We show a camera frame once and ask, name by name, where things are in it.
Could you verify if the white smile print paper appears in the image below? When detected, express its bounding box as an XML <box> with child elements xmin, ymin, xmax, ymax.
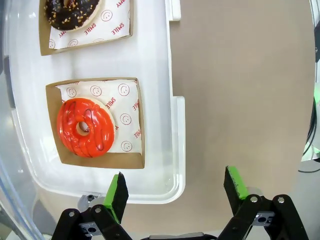
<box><xmin>48</xmin><ymin>0</ymin><xmax>132</xmax><ymax>51</ymax></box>
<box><xmin>54</xmin><ymin>79</ymin><xmax>145</xmax><ymax>153</ymax></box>

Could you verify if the clear plastic container lid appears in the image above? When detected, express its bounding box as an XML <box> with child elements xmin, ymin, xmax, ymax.
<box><xmin>0</xmin><ymin>0</ymin><xmax>46</xmax><ymax>240</ymax></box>

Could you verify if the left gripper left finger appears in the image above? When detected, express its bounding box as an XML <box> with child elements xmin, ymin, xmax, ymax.
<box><xmin>51</xmin><ymin>171</ymin><xmax>141</xmax><ymax>240</ymax></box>

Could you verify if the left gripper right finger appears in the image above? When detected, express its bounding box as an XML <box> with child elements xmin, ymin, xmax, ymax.
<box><xmin>217</xmin><ymin>165</ymin><xmax>310</xmax><ymax>240</ymax></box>

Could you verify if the red glazed donut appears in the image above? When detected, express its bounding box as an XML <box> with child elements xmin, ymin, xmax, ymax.
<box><xmin>56</xmin><ymin>98</ymin><xmax>118</xmax><ymax>159</ymax></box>

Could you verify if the brown cardboard donut box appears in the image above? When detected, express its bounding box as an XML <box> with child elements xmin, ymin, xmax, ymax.
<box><xmin>45</xmin><ymin>76</ymin><xmax>146</xmax><ymax>170</ymax></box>
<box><xmin>38</xmin><ymin>0</ymin><xmax>135</xmax><ymax>57</ymax></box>

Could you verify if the white plastic donut container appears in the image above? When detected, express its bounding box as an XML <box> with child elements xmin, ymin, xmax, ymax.
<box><xmin>4</xmin><ymin>0</ymin><xmax>187</xmax><ymax>205</ymax></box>

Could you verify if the chocolate nut donut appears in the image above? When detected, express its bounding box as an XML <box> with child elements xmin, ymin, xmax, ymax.
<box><xmin>44</xmin><ymin>0</ymin><xmax>102</xmax><ymax>32</ymax></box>

